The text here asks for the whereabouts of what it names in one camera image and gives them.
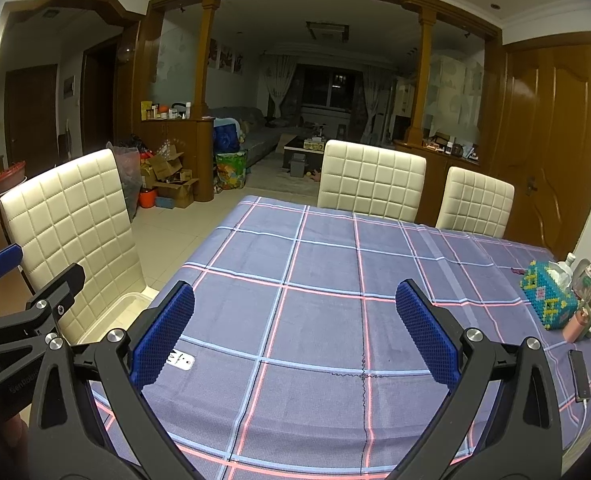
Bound coffee table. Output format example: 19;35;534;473
283;132;326;171

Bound grey sofa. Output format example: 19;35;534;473
210;106;296;168

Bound assorted bottles and boxes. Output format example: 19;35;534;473
140;101;194;122

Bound dark wooden door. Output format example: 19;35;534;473
3;64;59;163

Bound blue bag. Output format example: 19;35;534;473
213;119;241;153

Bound small clear glass bottle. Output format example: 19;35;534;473
555;254;579;288

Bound translucent plastic sack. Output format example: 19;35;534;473
113;145;142;206

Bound ceiling lamp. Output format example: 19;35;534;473
305;21;350;42

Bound low wooden divider cabinet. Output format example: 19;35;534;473
393;139;481;201
140;116;215;200

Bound black smartphone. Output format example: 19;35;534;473
568;349;591;403

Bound beaded tissue box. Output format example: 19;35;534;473
519;260;579;331

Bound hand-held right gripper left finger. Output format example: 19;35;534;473
28;281;206;480

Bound red basin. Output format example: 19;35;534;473
0;160;26;191

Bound light wooden door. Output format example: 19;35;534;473
490;30;591;263

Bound pink cylindrical container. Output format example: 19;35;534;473
563;307;591;343

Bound person's left hand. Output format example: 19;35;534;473
0;417;30;480

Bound open cardboard box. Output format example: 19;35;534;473
148;152;184;181
156;177;200;209

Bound assorted small household items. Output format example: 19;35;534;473
423;132;479;158

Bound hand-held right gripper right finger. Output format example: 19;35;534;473
388;279;565;480

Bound patterned curtain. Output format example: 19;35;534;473
363;65;393;141
266;55;299;118

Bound colourful printed bag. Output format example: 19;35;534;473
214;151;249;191

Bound window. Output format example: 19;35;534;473
300;64;363;110

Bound cream quilted dining chair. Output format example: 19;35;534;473
0;149;159;348
435;166;515;240
318;139;427;223

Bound purple plaid tablecloth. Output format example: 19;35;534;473
88;195;591;480

